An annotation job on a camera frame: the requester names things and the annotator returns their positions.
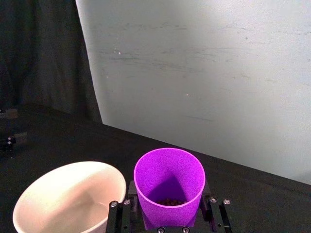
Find dark coffee beans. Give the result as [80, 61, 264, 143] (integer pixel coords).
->
[155, 197, 188, 206]

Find white ceramic bowl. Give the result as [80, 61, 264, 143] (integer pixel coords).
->
[12, 160, 127, 233]

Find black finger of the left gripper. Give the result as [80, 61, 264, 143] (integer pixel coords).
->
[0, 135, 17, 152]

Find purple plastic cup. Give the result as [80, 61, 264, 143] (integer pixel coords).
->
[133, 147, 206, 230]

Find black curtain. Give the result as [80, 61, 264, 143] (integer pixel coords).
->
[0, 0, 103, 123]

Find black table cloth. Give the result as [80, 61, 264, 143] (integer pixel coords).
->
[0, 103, 311, 233]

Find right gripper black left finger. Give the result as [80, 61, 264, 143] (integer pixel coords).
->
[105, 180, 139, 233]

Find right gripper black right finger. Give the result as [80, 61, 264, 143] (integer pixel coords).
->
[198, 181, 233, 233]

